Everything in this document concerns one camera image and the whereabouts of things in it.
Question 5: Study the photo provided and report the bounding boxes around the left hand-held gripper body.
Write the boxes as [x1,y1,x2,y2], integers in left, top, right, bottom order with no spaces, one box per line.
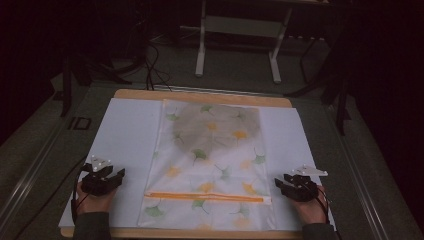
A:
[80,154,118,197]

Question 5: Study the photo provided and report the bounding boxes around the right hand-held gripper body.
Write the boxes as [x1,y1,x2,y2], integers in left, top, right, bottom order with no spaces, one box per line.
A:
[283,165,329,203]

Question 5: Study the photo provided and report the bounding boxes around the white leaf-print mesh laundry bag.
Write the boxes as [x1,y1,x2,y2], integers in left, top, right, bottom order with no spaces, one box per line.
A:
[137,98,278,231]

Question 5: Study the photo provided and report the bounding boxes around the person's left hand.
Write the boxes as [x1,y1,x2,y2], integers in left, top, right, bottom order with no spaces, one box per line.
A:
[75,181,118,215]

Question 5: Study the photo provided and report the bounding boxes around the person's right hand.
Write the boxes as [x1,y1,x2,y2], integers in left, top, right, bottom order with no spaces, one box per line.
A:
[288,185,330,225]

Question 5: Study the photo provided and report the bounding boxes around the white table mat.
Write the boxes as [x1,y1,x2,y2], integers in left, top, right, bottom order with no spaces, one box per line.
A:
[58,97,336,232]

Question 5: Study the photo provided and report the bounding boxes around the grey garment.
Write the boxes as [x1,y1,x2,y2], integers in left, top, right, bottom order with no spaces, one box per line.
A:
[171,102,261,156]

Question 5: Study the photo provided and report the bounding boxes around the black stand with splayed legs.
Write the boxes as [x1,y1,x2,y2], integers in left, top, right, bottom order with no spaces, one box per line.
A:
[59,49,134,118]

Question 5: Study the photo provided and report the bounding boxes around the wooden table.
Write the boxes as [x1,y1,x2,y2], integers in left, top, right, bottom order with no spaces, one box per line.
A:
[59,88,305,240]

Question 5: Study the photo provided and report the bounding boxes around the white metal stand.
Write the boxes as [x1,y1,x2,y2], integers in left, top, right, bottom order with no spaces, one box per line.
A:
[194,0,295,85]

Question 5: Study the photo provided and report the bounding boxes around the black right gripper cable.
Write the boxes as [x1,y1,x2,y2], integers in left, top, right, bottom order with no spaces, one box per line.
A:
[313,185,335,225]

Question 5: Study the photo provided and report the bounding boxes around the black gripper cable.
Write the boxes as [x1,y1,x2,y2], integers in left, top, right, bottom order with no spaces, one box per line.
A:
[313,185,335,225]
[70,164,92,225]

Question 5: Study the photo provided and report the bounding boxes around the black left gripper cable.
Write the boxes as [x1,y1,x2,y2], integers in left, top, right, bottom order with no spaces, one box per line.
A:
[70,164,92,225]

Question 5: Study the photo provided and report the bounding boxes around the thin black floor cable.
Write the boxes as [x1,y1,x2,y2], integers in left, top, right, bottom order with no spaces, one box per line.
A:
[12,155,88,240]

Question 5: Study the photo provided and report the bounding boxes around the metal floor rail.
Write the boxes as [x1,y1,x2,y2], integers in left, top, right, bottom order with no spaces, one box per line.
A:
[0,109,74,229]
[323,102,392,240]

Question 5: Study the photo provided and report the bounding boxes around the small black floor bracket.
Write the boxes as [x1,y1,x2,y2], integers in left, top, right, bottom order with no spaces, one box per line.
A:
[67,116,92,131]

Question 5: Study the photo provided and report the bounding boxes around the black stand with upright post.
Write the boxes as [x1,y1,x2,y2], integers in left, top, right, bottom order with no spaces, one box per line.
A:
[285,31,354,137]

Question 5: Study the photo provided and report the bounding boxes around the black floor cables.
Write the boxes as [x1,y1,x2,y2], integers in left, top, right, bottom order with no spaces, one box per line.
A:
[143,42,173,92]

